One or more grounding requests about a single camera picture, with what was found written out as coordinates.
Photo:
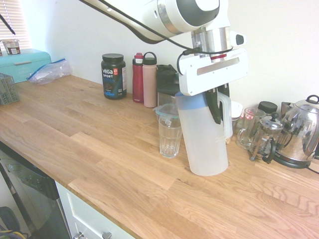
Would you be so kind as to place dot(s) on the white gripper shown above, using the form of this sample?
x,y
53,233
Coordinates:
x,y
211,74

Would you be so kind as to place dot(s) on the translucent pitcher with blue lid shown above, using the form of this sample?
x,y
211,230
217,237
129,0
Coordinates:
x,y
207,149

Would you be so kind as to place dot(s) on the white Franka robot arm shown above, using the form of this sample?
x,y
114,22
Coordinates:
x,y
159,20

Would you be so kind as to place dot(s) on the pink water bottle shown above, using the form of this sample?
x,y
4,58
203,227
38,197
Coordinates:
x,y
149,84

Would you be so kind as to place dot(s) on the red water bottle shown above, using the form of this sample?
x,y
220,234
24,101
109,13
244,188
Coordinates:
x,y
137,79

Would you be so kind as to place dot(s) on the cereal container white lid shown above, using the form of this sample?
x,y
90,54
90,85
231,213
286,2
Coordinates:
x,y
236,108

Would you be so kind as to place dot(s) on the jar with red checkered lid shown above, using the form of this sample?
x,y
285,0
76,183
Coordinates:
x,y
249,114

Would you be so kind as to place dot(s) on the clear glass mug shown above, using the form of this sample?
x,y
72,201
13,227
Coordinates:
x,y
246,134

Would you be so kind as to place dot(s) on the jar with black lid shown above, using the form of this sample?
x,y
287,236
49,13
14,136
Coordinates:
x,y
267,106

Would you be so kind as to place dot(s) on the clear container black square lid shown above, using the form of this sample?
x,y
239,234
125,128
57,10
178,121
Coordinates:
x,y
167,90

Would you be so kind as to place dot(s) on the glass container teal clip lid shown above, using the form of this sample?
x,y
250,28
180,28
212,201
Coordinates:
x,y
167,109

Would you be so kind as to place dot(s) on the black shaker bottle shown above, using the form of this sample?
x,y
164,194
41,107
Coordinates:
x,y
164,74

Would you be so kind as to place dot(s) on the glass French press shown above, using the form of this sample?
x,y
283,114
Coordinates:
x,y
266,142

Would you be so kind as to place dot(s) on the clear faceted drinking glass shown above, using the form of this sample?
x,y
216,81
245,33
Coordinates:
x,y
169,139

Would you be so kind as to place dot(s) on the steel electric kettle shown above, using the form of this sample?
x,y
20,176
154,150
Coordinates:
x,y
301,129

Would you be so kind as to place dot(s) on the black protein powder tub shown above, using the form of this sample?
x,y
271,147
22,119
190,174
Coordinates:
x,y
113,79

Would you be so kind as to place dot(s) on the clear zip plastic bag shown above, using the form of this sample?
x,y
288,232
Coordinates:
x,y
49,73

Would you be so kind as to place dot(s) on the white cabinet drawer front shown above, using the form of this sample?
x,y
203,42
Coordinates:
x,y
84,216

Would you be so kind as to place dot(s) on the teal bread box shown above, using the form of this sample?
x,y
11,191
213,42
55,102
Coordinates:
x,y
22,64

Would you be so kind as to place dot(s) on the black steel dishwasher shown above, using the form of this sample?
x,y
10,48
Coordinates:
x,y
35,199

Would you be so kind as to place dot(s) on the small brown dessert cup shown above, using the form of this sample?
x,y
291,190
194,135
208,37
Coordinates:
x,y
12,47

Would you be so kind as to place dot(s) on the white window blinds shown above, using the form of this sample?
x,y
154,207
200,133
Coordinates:
x,y
15,22

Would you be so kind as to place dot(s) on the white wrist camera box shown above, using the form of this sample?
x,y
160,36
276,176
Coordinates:
x,y
238,39

